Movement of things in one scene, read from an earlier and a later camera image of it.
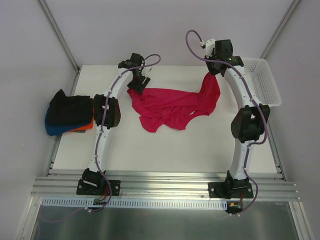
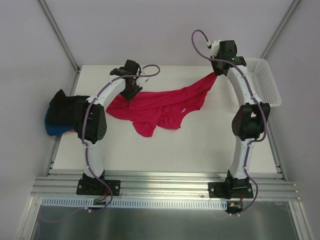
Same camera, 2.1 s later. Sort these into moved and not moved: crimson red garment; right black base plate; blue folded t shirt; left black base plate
Moved: crimson red garment
Not moved: right black base plate; blue folded t shirt; left black base plate
